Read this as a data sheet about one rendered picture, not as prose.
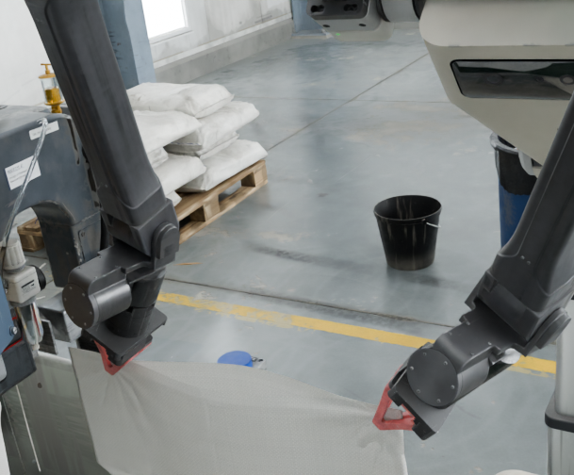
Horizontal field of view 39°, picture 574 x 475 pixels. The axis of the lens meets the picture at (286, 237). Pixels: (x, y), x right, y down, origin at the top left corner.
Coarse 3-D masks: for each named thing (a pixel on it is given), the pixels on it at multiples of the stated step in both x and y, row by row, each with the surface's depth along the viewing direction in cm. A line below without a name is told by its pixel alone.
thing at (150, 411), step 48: (96, 384) 115; (144, 384) 109; (192, 384) 109; (240, 384) 106; (288, 384) 102; (96, 432) 120; (144, 432) 114; (192, 432) 106; (240, 432) 101; (288, 432) 99; (336, 432) 98; (384, 432) 95
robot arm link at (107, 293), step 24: (120, 240) 101; (168, 240) 96; (96, 264) 95; (120, 264) 96; (144, 264) 97; (72, 288) 94; (96, 288) 93; (120, 288) 96; (72, 312) 96; (96, 312) 93; (120, 312) 98
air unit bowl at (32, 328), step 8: (32, 304) 106; (16, 312) 105; (24, 312) 105; (32, 312) 106; (16, 320) 106; (24, 320) 106; (32, 320) 106; (40, 320) 107; (24, 328) 106; (32, 328) 106; (40, 328) 107; (24, 336) 107; (32, 336) 107; (40, 336) 107; (32, 344) 107
